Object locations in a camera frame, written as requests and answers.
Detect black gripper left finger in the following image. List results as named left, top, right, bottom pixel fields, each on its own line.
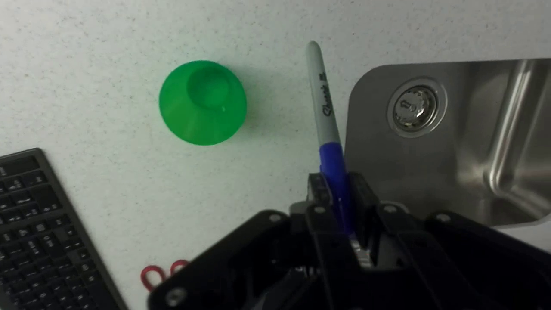
left=289, top=170, right=347, bottom=271

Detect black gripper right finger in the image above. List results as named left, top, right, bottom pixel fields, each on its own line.
left=344, top=170, right=416, bottom=271

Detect blue capped marker pen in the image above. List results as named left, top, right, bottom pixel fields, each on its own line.
left=303, top=39, right=354, bottom=237

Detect green plastic cup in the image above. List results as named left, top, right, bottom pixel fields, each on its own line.
left=156, top=58, right=249, bottom=146

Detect metal sink drain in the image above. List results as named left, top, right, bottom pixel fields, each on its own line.
left=385, top=77, right=449, bottom=137

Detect stainless steel sink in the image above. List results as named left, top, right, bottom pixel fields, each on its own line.
left=342, top=56, right=551, bottom=228

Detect black computer keyboard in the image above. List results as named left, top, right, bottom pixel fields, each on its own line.
left=0, top=146, right=129, bottom=310

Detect red handled scissors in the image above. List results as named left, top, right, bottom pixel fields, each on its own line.
left=139, top=258, right=191, bottom=292

